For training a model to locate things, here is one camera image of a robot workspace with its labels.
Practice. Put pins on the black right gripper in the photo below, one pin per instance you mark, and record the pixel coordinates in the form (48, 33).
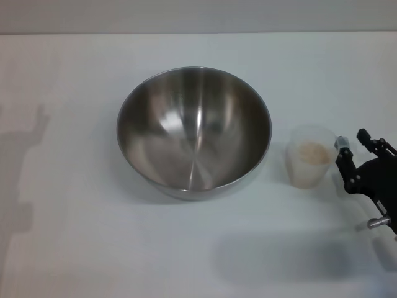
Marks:
(380, 180)

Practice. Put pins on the white rice grains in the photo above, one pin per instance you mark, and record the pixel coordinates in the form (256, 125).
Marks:
(311, 152)

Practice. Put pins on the clear plastic measuring cup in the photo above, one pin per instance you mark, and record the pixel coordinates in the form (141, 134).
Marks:
(293, 167)

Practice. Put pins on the stainless steel mixing bowl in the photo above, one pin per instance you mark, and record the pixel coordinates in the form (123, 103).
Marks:
(161, 149)

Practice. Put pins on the silver metal bolt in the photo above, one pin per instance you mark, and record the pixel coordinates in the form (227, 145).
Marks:
(376, 223)

